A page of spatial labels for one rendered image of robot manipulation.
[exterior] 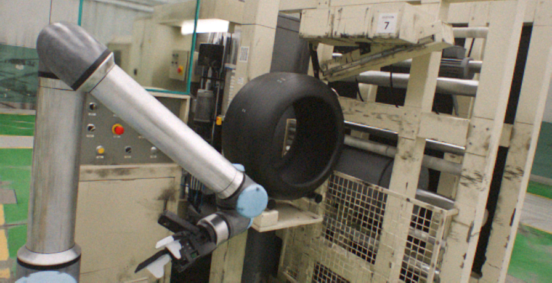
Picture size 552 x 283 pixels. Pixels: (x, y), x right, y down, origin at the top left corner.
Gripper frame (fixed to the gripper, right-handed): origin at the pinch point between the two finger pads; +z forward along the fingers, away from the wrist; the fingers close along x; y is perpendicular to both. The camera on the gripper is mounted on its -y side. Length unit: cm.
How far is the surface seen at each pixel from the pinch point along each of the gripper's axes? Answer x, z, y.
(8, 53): 589, -271, -666
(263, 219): 22, -65, 3
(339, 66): -21, -126, -37
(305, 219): 24, -89, 13
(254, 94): -8, -71, -37
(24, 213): 252, -62, -136
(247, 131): 0, -62, -26
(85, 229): 83, -27, -42
